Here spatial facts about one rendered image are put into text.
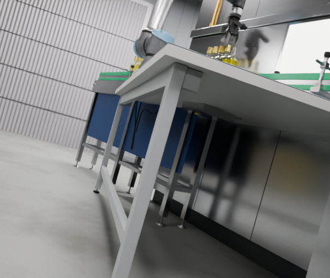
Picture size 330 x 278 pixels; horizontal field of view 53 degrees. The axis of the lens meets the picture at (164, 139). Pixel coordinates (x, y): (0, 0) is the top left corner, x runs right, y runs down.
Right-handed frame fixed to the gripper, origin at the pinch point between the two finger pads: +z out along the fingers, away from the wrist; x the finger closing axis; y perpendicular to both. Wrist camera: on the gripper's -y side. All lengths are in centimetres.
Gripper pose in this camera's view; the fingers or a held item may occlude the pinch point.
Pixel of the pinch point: (228, 46)
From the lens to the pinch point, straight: 217.8
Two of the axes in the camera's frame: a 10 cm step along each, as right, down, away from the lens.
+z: -2.7, 9.6, 0.0
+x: -8.0, -2.3, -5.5
